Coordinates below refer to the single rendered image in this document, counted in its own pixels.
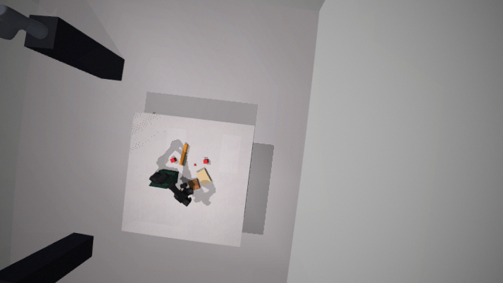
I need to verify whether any brown rectangular board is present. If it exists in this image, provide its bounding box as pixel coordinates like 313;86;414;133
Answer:
179;144;188;165

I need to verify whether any tan rectangular board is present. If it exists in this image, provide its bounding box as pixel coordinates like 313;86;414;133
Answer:
196;169;211;186

